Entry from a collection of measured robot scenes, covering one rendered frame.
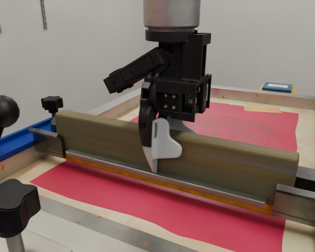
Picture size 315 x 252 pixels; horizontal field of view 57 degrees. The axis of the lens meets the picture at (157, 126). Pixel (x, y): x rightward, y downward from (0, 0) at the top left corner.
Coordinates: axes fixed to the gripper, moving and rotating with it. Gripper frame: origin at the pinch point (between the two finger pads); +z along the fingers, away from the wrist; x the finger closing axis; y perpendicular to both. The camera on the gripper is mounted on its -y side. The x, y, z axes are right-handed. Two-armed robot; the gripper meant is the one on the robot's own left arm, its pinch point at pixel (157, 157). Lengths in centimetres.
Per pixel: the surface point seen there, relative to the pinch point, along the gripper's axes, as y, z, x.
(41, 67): -200, 28, 160
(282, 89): 14, 4, 73
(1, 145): -28.7, 0.9, -6.9
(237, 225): 14.4, 5.4, -3.8
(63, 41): -200, 7, 193
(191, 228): 8.9, 5.4, -7.3
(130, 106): -25.3, 4.3, 33.1
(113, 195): -5.1, 5.4, -5.5
